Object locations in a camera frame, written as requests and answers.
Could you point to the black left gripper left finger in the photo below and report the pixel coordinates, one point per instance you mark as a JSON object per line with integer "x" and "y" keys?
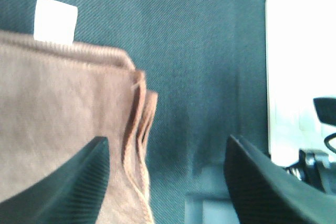
{"x": 73, "y": 193}

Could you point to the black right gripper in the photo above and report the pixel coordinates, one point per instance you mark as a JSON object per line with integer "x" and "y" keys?
{"x": 315, "y": 168}

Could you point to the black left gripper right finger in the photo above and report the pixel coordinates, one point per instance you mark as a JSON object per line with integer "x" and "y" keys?
{"x": 263, "y": 192}

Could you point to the brown microfiber towel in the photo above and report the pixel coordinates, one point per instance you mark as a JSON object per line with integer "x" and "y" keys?
{"x": 57, "y": 95}

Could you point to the white plastic bin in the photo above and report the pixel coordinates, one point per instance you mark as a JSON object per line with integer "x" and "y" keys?
{"x": 300, "y": 67}

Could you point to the black fabric table mat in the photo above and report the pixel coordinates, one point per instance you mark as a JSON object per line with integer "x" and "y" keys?
{"x": 207, "y": 61}

